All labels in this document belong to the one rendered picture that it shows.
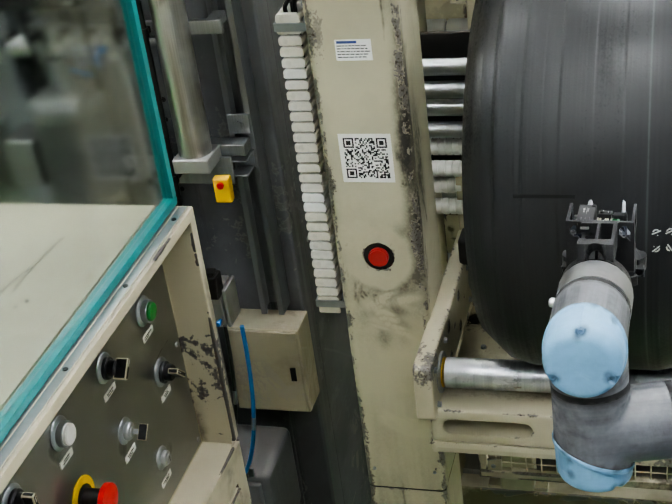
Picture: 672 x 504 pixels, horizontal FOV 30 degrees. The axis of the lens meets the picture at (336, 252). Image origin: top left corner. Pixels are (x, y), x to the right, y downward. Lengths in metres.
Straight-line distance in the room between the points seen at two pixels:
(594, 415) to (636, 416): 0.04
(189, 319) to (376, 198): 0.32
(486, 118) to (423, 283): 0.40
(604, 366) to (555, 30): 0.51
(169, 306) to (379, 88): 0.40
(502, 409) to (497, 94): 0.52
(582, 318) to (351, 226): 0.70
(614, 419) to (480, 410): 0.63
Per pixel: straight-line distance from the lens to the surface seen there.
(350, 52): 1.68
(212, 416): 1.75
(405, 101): 1.70
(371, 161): 1.75
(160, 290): 1.62
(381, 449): 2.03
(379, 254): 1.81
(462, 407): 1.83
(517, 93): 1.50
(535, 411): 1.82
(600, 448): 1.23
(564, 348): 1.15
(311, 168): 1.79
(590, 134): 1.48
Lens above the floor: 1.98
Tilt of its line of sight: 30 degrees down
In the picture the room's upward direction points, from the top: 8 degrees counter-clockwise
